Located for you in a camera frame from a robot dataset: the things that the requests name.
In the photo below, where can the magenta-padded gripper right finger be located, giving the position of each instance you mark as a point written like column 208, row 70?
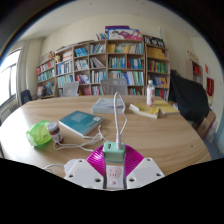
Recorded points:
column 145, row 173

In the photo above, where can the wooden bookshelf unit with books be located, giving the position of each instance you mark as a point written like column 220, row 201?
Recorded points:
column 120, row 60

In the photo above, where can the small green charger block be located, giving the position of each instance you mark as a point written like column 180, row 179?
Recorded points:
column 114, row 152

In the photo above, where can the clear water bottle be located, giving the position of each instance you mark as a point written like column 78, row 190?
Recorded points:
column 150, row 95

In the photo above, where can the red wall poster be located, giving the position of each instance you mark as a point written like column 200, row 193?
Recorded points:
column 210, row 86

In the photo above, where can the cardboard box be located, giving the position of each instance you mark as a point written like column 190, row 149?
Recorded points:
column 206, row 125

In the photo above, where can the thick yellow book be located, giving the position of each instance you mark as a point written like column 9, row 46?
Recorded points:
column 144, row 110

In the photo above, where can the small white-capped red jar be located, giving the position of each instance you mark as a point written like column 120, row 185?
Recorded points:
column 55, row 132

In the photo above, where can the window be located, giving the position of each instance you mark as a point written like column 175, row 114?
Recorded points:
column 8, row 80

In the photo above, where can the grey book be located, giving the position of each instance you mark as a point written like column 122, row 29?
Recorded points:
column 106, row 105

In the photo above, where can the green plastic container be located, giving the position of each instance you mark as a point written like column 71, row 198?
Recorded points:
column 37, row 134

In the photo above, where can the teal book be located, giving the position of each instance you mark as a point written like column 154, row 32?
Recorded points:
column 80, row 121

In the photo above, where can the thin yellow book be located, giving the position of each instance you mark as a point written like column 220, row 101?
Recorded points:
column 168, row 107

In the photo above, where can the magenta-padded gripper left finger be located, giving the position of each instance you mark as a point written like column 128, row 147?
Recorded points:
column 83, row 173

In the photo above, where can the black cloth cover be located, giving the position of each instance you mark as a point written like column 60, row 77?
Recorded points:
column 188, row 98

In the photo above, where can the black office chair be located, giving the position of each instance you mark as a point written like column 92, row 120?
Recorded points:
column 26, row 96

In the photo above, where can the grey mesh chair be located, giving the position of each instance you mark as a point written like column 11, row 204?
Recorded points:
column 70, row 89
column 114, row 87

